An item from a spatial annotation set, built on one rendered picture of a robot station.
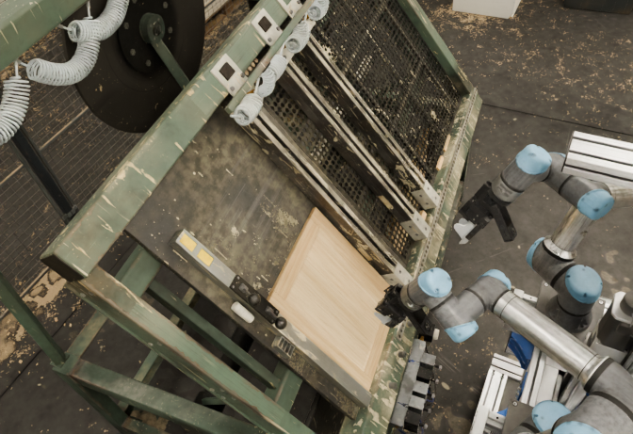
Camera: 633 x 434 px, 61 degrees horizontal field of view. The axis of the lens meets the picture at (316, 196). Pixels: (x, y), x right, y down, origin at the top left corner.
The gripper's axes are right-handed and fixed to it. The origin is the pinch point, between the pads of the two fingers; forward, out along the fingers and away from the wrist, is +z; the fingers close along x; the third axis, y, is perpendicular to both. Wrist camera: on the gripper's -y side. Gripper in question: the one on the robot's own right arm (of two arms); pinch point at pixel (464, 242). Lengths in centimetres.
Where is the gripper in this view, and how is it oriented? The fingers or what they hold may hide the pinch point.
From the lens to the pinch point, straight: 162.4
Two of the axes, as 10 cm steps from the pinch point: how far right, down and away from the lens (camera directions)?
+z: -4.0, 6.4, 6.6
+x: -5.9, 3.7, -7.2
